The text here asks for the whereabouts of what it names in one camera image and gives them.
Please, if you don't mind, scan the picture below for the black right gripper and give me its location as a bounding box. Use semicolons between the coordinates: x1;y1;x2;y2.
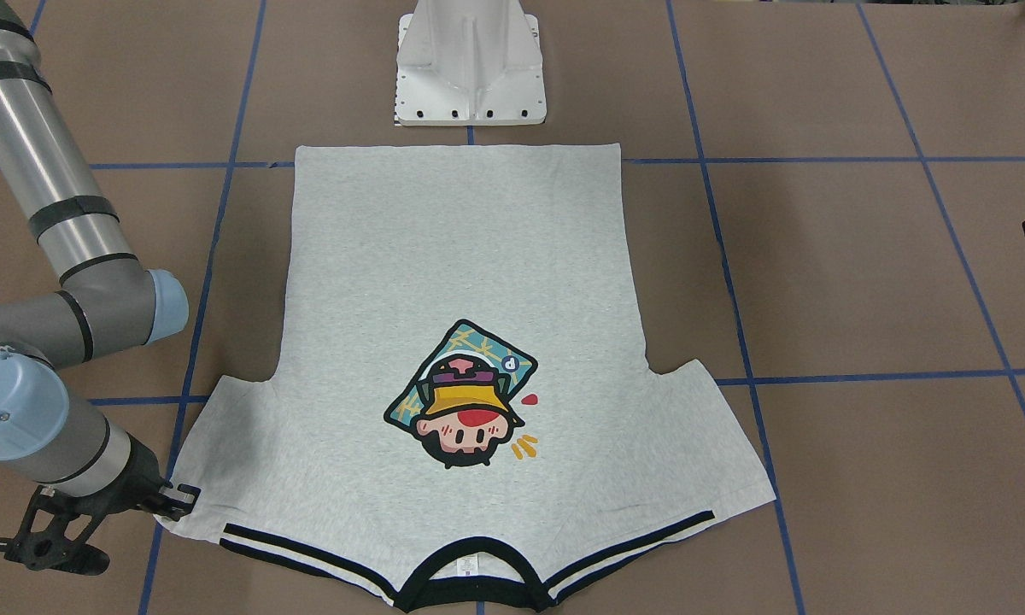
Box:
94;440;201;520

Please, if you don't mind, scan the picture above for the grey cartoon print t-shirt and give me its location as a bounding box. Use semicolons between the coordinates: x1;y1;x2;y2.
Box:
166;144;776;612

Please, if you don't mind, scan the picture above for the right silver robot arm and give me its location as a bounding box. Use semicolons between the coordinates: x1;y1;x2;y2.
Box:
0;1;196;518

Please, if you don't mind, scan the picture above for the brown paper table cover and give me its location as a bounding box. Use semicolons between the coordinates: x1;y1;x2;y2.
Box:
0;0;1025;615

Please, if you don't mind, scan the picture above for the white camera mast base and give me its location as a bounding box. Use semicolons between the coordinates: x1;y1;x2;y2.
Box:
393;1;548;127

